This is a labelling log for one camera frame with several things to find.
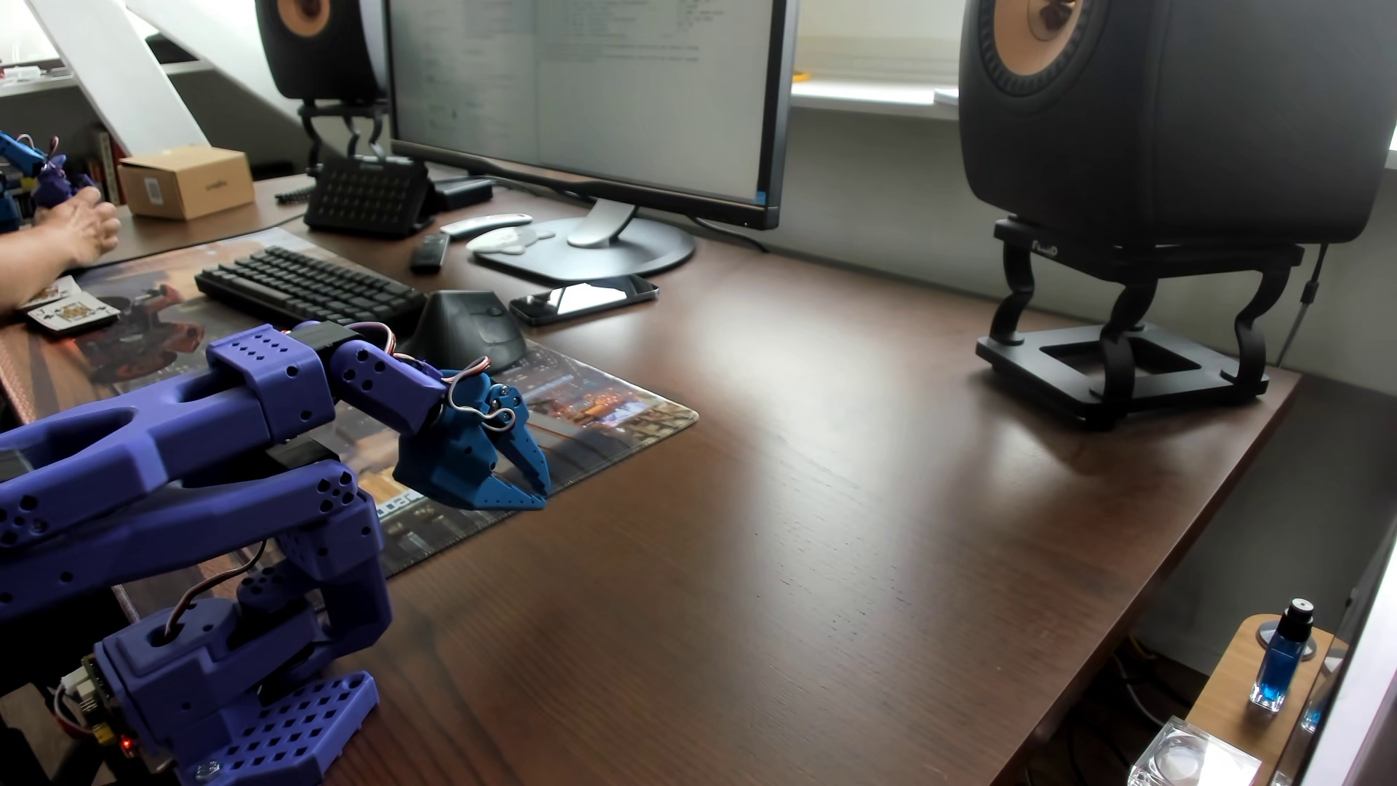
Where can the white furniture panel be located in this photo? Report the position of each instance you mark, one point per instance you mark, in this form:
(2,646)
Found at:
(1364,699)

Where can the person's hand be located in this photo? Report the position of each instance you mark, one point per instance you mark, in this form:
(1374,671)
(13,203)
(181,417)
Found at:
(85,229)

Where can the black smartphone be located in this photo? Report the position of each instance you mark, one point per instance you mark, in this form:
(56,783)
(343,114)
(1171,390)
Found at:
(584,298)

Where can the black vertical mouse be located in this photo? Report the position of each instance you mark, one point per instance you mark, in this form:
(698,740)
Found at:
(475,328)

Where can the wooden side shelf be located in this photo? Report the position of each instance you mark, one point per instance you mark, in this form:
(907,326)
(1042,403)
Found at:
(1228,699)

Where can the row of books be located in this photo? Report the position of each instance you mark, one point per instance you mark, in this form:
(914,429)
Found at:
(106,164)

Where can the playing card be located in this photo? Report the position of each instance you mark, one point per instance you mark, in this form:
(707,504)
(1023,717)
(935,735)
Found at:
(49,293)
(74,314)

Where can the clear glass cube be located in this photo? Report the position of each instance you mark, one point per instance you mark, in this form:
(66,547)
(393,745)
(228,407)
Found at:
(1190,759)

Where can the small black speaker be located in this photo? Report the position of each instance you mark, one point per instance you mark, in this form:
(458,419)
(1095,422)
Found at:
(317,60)

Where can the computer monitor with stand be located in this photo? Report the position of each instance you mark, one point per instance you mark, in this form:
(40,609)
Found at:
(589,98)

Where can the white flat gadget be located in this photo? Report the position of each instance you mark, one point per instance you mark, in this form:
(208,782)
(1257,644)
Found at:
(502,240)

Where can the printed desk mat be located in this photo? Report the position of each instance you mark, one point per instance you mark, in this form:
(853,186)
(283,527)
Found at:
(589,409)

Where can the small black speaker stand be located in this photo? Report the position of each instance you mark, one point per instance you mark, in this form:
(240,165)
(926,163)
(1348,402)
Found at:
(344,108)

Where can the black keyboard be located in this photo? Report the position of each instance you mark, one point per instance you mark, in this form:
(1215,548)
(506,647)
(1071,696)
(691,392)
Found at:
(295,284)

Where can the black desk dock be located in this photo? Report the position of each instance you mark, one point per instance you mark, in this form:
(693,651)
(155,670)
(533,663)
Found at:
(464,192)

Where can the silver remote control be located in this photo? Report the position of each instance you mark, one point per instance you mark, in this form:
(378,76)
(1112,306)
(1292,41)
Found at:
(486,224)

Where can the large black speaker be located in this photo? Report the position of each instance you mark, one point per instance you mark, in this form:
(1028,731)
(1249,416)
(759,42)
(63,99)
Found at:
(1179,120)

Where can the cardboard box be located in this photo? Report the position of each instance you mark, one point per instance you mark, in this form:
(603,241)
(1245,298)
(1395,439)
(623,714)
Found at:
(191,186)

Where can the purple robot arm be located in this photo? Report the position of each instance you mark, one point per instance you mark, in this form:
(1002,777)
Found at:
(164,437)

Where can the white slanted beam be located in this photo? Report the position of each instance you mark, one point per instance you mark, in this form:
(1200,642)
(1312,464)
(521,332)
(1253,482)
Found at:
(109,76)

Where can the black perforated keypad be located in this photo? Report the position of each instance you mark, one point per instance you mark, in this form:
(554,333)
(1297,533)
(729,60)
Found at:
(366,197)

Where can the white window sill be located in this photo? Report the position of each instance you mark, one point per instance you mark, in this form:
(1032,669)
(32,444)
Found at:
(873,96)

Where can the black remote control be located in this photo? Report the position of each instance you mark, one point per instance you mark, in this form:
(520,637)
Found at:
(429,252)

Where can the blue purple leader arm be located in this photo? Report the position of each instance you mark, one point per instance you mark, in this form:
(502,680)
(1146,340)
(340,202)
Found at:
(49,186)

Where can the controller circuit board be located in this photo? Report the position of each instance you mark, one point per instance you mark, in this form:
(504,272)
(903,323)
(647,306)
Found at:
(87,699)

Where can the large black speaker stand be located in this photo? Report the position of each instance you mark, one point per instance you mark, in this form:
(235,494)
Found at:
(1091,377)

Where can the blue liquid bottle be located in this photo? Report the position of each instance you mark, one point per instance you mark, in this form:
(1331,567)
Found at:
(1277,666)

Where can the person's forearm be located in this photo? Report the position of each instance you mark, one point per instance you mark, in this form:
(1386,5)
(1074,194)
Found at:
(22,268)

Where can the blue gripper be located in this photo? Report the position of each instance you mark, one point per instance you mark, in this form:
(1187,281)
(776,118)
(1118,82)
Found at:
(452,453)

